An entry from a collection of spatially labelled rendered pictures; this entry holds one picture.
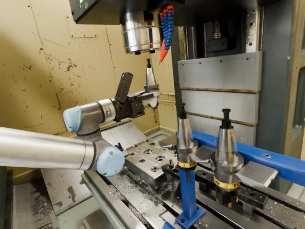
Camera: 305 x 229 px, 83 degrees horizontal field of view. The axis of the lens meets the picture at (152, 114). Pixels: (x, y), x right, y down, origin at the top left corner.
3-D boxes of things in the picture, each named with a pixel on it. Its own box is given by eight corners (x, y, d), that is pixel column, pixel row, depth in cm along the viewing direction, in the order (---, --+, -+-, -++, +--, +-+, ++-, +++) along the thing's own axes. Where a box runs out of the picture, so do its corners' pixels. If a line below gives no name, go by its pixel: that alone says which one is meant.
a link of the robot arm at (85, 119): (67, 132, 57) (59, 107, 55) (98, 122, 64) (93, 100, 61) (73, 138, 51) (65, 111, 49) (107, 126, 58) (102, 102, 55)
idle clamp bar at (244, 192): (262, 220, 56) (263, 204, 54) (193, 186, 75) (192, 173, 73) (266, 210, 59) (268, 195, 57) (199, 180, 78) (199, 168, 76)
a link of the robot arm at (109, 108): (93, 100, 61) (103, 102, 55) (105, 97, 64) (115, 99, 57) (98, 120, 63) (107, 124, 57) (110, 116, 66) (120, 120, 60)
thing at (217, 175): (244, 181, 36) (244, 167, 35) (230, 193, 34) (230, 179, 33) (223, 171, 40) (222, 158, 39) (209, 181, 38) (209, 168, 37)
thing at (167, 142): (168, 150, 45) (167, 147, 44) (155, 144, 49) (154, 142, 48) (186, 141, 48) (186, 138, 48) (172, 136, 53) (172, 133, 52)
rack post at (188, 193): (186, 231, 56) (179, 148, 47) (174, 221, 60) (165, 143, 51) (205, 212, 61) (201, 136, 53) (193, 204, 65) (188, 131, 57)
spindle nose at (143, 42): (174, 47, 64) (171, 11, 60) (135, 51, 56) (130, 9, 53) (151, 52, 77) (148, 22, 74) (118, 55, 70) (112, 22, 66)
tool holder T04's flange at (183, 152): (204, 151, 43) (203, 142, 43) (185, 161, 40) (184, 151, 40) (186, 143, 49) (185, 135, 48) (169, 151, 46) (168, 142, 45)
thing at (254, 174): (263, 193, 28) (263, 189, 27) (231, 179, 32) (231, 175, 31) (279, 173, 32) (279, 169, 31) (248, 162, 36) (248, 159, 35)
